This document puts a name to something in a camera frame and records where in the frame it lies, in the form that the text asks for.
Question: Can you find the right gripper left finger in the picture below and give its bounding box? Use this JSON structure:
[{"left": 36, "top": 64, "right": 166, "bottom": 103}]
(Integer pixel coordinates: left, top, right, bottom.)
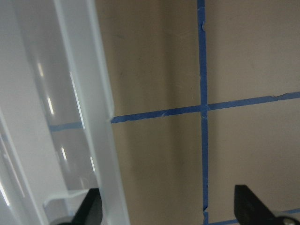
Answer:
[{"left": 71, "top": 188, "right": 103, "bottom": 225}]

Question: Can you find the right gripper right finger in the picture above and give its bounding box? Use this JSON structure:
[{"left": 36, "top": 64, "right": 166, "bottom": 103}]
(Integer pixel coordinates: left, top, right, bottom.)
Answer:
[{"left": 234, "top": 185, "right": 279, "bottom": 225}]

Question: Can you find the clear plastic box lid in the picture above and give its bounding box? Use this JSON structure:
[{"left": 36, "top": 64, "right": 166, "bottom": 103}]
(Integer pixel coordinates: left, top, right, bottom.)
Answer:
[{"left": 0, "top": 0, "right": 130, "bottom": 225}]

